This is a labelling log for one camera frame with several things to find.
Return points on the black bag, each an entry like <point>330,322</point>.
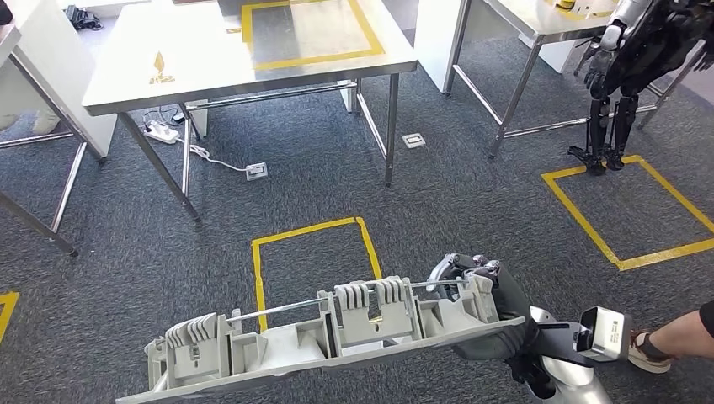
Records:
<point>4,11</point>

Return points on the large yellow table tape square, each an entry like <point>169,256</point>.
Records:
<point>318,58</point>

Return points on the white cabinet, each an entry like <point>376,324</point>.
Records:
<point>56,61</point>

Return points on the person's leg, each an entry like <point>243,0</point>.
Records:
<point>686,334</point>

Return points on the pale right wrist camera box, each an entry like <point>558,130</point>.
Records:
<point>605,334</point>

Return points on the black silver humanoid robot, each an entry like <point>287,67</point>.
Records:
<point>641,56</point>

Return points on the steel workbench with yellow tape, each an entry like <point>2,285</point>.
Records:
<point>139,33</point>

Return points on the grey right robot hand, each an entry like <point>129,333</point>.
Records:
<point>510,295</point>

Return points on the yellow floor tape square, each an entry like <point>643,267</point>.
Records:
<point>8,306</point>
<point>582,222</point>
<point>307,230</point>

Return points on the steel table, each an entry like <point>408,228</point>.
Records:
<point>68,187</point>
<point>524,17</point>

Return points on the white power strip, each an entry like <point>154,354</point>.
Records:
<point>162,132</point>

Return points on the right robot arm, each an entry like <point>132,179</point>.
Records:
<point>574,385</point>

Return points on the square floor outlet plate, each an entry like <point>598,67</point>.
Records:
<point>256,172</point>
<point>414,141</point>

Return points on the silver plastic wheel hubcap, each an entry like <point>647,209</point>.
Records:
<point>290,357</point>

